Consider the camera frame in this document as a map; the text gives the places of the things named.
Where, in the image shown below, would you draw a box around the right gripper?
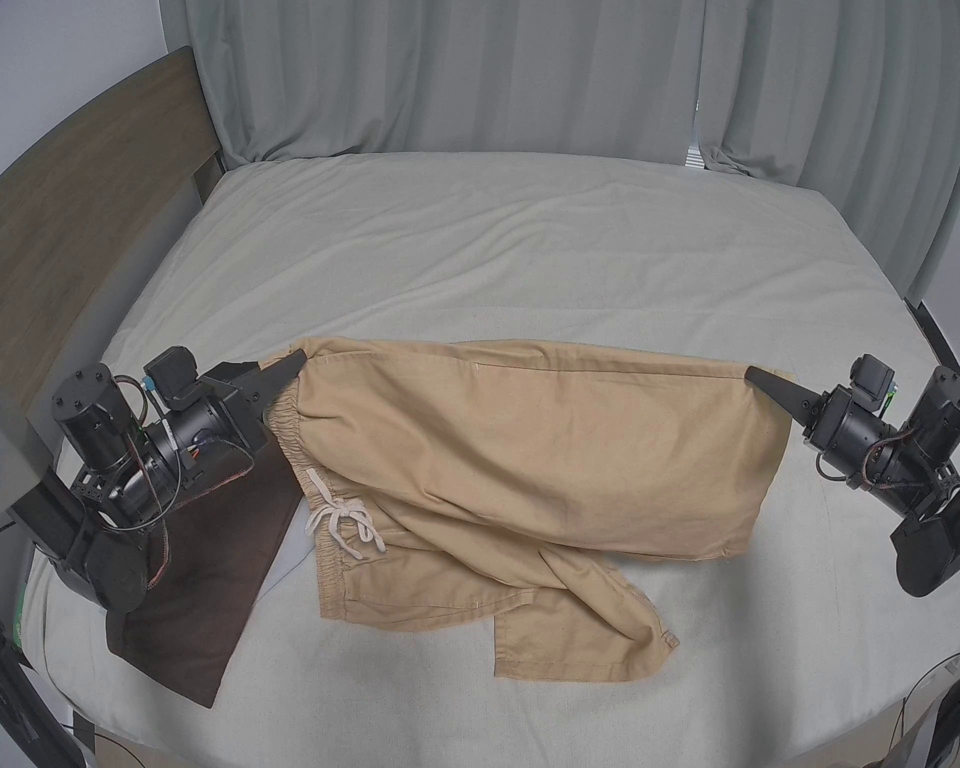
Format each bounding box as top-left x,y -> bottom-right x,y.
799,385 -> 899,490

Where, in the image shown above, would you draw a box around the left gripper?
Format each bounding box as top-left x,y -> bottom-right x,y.
123,360 -> 273,520

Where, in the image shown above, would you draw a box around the tan trousers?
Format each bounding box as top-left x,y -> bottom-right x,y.
258,336 -> 797,686

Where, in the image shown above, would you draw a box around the bed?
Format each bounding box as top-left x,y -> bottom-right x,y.
0,46 -> 960,768

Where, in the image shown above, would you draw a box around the white garment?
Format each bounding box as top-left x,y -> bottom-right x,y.
261,498 -> 318,595

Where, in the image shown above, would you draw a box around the brown garment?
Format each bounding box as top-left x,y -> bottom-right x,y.
103,442 -> 306,711

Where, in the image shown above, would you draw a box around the grey-green curtain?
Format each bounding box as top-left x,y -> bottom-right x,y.
183,0 -> 704,171
696,0 -> 960,303

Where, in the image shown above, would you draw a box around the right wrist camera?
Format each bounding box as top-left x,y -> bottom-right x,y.
850,354 -> 899,414

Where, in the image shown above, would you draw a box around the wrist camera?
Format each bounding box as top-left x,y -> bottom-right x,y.
850,354 -> 899,414
141,345 -> 204,411

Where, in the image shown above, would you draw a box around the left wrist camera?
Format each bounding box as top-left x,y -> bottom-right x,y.
141,345 -> 204,411

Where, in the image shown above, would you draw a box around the black cable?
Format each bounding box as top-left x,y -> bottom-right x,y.
72,712 -> 153,768
894,651 -> 960,768

